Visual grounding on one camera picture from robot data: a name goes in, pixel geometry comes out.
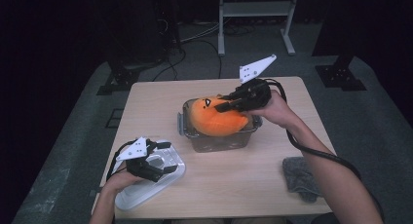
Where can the orange plush toy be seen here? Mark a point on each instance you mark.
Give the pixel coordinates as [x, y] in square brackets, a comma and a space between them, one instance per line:
[214, 123]

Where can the person's legs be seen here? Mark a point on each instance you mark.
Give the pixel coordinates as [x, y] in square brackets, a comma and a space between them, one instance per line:
[195, 221]

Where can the person's left hand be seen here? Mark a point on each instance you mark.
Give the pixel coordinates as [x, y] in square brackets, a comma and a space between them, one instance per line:
[118, 183]

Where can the clear grey storage box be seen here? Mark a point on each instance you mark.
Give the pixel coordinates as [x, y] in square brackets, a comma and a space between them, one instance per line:
[220, 144]

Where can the white metal stand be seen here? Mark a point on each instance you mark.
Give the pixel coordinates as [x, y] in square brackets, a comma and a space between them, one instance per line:
[256, 8]

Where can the grey fuzzy cloth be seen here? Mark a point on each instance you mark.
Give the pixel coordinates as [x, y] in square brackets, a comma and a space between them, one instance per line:
[298, 178]

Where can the black stand base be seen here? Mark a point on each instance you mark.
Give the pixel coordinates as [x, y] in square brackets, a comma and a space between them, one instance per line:
[121, 78]
[339, 78]

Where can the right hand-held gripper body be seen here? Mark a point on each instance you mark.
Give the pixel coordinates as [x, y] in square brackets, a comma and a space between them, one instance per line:
[256, 94]

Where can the person's right hand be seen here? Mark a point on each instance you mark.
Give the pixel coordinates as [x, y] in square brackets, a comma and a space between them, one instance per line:
[279, 112]

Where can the black equipment rack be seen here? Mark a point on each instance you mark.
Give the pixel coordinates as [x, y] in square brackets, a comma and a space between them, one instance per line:
[165, 22]

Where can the white storage box lid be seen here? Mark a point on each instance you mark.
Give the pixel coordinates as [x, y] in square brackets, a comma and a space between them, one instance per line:
[142, 194]

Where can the black tape strip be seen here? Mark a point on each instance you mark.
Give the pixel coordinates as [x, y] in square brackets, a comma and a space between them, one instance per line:
[94, 193]

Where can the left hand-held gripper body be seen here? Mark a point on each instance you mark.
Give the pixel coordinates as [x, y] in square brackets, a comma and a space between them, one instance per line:
[134, 149]

